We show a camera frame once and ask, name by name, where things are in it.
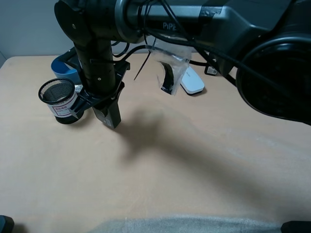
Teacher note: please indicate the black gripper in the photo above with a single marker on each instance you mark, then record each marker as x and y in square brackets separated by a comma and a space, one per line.
[86, 100]

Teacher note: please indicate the black printed tin box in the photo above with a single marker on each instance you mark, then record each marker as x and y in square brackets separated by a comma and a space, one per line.
[109, 114]

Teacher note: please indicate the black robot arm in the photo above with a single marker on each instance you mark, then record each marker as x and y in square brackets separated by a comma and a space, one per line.
[263, 47]

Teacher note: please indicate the gold wrapped chocolate pack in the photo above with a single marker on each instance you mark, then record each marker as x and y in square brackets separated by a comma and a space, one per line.
[78, 88]

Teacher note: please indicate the black mesh pen cup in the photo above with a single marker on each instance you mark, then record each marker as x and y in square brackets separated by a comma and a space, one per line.
[59, 95]

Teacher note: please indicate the blue plastic bowl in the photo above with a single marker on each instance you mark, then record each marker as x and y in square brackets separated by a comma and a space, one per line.
[62, 70]

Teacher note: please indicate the clear plastic bag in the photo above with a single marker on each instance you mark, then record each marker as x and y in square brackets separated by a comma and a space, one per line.
[174, 60]

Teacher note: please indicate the white flat device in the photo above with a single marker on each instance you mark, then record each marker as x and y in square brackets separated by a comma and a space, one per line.
[191, 82]

